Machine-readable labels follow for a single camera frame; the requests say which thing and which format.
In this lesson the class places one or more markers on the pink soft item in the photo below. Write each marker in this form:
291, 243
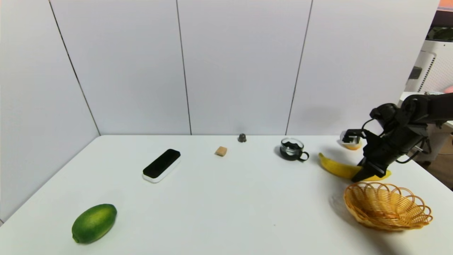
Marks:
449, 89

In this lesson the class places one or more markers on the yellow banana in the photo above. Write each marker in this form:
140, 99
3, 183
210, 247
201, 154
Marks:
338, 167

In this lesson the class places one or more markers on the small dark grey figurine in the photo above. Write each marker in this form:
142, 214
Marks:
242, 138

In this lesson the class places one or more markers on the small dark pegboard box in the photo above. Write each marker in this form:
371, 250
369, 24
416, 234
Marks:
415, 73

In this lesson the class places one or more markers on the white side table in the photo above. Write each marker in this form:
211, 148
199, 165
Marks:
437, 141

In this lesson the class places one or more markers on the yellow woven basket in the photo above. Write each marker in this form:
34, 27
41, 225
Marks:
385, 207

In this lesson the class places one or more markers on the black and white eraser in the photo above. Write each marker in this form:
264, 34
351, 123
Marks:
161, 163

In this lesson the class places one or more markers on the green lime fruit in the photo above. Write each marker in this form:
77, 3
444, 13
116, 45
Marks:
93, 223

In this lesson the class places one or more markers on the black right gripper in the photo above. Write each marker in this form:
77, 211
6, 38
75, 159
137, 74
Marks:
372, 167

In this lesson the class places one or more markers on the small brown cube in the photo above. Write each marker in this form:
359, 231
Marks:
221, 151

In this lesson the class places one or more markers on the peeled white orange fruit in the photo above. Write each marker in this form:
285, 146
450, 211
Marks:
354, 145

